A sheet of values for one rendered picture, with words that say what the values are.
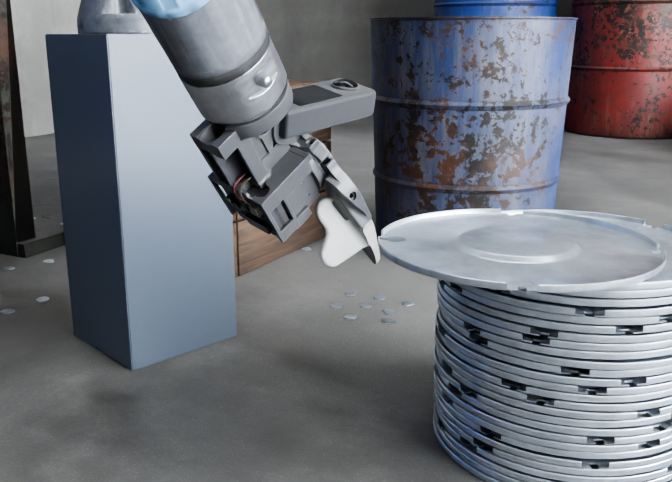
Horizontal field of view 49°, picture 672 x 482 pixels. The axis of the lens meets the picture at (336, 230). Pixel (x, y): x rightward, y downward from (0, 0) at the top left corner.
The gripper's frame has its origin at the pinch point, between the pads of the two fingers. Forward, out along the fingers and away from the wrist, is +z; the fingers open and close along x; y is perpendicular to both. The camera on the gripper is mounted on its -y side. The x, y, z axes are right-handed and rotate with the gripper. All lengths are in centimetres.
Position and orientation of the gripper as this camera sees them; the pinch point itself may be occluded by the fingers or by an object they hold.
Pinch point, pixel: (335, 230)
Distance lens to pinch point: 74.6
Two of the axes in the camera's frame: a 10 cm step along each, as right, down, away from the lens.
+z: 2.9, 6.0, 7.4
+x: 7.2, 3.7, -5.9
